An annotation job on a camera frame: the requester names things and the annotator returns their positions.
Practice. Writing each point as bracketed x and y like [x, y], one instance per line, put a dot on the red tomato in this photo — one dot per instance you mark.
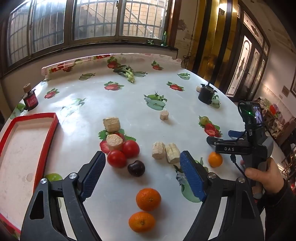
[116, 158]
[131, 149]

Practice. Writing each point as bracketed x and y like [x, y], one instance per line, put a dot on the small green plant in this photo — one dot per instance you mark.
[150, 42]

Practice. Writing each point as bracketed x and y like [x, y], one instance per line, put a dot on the red rimmed tray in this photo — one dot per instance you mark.
[20, 150]

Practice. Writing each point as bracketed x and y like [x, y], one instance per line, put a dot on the green bottle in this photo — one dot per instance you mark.
[164, 38]

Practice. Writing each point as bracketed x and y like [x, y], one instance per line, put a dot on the framed wall picture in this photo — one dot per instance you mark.
[294, 84]

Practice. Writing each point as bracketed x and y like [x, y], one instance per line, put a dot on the orange mandarin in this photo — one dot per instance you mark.
[141, 221]
[215, 159]
[148, 199]

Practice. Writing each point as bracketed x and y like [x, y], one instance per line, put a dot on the golden door panel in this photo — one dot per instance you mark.
[208, 34]

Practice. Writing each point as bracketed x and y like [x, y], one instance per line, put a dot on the arched glass door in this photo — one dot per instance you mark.
[249, 60]

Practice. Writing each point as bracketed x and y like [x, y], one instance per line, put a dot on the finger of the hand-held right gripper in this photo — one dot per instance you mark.
[215, 141]
[235, 134]

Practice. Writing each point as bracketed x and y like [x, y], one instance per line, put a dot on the black jar with red label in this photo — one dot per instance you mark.
[30, 100]

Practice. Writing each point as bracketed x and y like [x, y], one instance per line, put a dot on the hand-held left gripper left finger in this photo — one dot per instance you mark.
[92, 177]

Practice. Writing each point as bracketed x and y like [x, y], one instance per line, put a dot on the green bok choy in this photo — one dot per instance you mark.
[128, 73]

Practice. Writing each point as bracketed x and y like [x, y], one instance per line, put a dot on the floral cloth covered furniture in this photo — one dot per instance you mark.
[271, 115]

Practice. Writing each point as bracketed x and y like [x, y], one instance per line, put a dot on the black round container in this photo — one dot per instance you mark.
[205, 94]

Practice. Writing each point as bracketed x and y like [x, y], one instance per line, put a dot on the green grape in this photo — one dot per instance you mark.
[204, 119]

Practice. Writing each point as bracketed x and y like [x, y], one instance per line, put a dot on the barred window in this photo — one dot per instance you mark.
[97, 18]

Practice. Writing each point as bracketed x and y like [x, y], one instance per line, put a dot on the dark purple plum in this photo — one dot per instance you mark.
[136, 168]

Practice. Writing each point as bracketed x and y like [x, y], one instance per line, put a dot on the person's right forearm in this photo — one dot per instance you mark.
[281, 213]

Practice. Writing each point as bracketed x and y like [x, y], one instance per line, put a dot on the fruit print tablecloth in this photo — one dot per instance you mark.
[138, 97]

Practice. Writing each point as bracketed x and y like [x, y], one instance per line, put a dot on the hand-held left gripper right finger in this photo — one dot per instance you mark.
[192, 178]

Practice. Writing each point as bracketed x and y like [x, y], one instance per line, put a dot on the person's right hand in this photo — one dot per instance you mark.
[268, 177]

